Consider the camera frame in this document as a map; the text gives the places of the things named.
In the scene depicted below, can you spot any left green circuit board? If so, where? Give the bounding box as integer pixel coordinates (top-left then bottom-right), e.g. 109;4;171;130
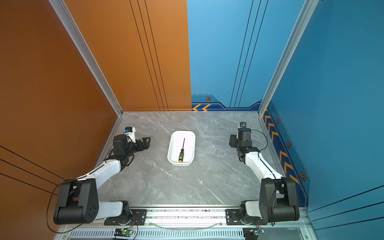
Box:
114;228;136;240

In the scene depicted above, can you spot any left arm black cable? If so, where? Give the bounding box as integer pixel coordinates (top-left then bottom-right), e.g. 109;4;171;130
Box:
45;179;85;234

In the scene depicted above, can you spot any left aluminium corner post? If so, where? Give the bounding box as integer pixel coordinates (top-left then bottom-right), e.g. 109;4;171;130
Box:
49;0;124;117

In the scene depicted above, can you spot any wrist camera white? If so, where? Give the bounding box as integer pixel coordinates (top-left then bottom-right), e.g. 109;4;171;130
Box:
239;122;247;128
124;127;136;143

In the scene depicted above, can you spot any right green circuit board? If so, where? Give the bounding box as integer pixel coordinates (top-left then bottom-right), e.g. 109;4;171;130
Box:
243;228;265;240

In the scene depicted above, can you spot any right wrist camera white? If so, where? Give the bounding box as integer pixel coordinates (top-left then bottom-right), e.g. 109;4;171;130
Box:
239;122;247;128

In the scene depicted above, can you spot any right aluminium corner post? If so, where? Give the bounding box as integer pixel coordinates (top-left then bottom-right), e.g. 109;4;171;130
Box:
258;0;319;117

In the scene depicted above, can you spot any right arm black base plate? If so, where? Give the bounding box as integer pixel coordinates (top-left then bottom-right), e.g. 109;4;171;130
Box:
225;209;267;226

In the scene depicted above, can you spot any white plastic bin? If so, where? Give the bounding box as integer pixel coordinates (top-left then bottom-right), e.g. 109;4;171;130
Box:
167;131;196;167

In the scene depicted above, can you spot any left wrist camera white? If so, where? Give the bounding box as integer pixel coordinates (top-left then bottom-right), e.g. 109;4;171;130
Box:
124;127;136;143

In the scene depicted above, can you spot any aluminium front rail frame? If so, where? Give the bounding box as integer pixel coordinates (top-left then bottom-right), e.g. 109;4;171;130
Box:
55;205;317;240

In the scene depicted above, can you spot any aluminium corner post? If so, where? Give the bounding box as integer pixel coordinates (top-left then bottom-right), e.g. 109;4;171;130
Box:
49;0;124;117
258;0;319;117

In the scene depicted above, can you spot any black yellow screwdriver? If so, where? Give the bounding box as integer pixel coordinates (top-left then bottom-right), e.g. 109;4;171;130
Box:
179;138;185;163

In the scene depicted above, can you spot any green circuit board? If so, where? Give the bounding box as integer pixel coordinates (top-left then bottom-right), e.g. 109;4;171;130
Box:
114;228;136;240
243;228;265;240

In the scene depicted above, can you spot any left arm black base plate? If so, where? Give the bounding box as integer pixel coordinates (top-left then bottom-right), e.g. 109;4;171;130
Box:
104;209;147;227

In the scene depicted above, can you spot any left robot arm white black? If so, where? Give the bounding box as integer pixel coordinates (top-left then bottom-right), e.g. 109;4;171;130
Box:
53;134;151;225

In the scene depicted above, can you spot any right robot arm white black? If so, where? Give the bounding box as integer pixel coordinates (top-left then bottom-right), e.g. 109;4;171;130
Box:
229;122;300;225

